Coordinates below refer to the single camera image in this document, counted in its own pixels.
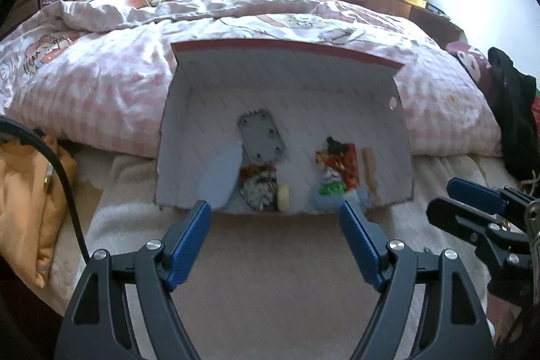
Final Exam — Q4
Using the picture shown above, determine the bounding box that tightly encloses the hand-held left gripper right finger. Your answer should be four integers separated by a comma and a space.
340, 200, 494, 360

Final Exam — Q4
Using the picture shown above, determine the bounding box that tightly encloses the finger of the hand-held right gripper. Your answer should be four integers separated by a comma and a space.
426, 196, 532, 272
446, 177, 530, 217

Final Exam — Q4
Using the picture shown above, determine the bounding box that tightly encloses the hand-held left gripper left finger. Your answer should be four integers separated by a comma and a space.
55, 200, 212, 360

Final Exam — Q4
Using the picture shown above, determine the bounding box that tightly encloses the green-faced toy figure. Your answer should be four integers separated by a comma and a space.
317, 168, 349, 196

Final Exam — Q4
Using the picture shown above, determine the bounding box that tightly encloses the blue oval case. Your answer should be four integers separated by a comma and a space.
196, 140, 244, 211

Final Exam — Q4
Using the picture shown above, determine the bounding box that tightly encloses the red tube with black cap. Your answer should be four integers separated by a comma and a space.
325, 141, 361, 192

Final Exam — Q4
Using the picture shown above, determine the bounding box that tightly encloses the cream round cap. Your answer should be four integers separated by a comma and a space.
276, 184, 293, 213

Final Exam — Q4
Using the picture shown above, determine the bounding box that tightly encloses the small brick toy figure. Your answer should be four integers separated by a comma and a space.
316, 136, 347, 171

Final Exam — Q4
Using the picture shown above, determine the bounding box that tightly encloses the grey metal plate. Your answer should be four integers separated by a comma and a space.
236, 108, 290, 164

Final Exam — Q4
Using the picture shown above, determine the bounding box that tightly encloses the red cardboard shoe box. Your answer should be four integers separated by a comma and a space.
154, 39, 416, 215

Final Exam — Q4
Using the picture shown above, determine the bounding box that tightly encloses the beige towel blanket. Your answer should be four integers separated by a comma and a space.
51, 149, 528, 360

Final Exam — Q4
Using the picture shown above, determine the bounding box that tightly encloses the black garment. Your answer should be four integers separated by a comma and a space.
487, 47, 540, 184

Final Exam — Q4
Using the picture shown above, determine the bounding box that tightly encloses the purple heart pillow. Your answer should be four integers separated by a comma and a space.
446, 40, 492, 91

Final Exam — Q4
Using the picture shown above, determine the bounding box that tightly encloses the yellow garment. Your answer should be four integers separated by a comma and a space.
0, 132, 79, 289

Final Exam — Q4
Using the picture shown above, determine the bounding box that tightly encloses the pink checked duvet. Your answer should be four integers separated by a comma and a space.
0, 0, 503, 158

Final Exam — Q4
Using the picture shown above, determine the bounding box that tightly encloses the black cable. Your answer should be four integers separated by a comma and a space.
0, 119, 91, 259

